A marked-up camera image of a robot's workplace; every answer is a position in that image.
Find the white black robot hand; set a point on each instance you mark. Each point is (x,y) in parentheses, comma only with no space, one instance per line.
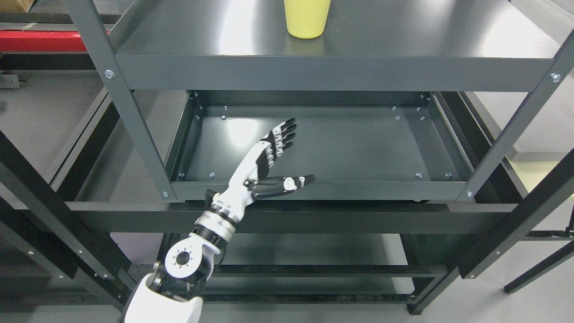
(251,181)

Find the yellow plastic cup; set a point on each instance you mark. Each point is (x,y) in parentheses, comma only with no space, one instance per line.
(306,19)

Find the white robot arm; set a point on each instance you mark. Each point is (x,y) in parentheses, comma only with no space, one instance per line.
(170,294)

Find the grey metal shelf unit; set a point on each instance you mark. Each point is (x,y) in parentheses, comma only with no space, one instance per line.
(224,158)

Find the red bar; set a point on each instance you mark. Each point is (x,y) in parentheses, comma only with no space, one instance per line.
(41,41)

